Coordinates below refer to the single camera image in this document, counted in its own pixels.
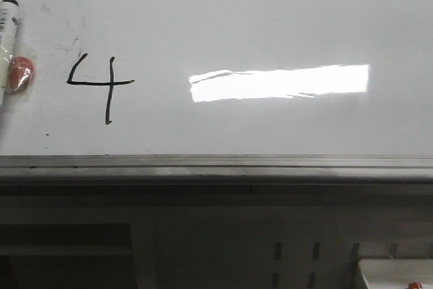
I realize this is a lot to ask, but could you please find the white dry-erase marker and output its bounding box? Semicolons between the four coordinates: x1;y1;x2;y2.
1;0;20;105

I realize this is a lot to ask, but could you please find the white plastic tray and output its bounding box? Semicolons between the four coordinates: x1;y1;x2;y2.
355;259;432;288

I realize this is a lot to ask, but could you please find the small red object in tray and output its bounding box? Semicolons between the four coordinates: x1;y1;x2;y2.
408;282;423;289

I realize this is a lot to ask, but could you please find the white whiteboard with aluminium frame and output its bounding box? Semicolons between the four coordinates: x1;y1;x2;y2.
1;0;432;184

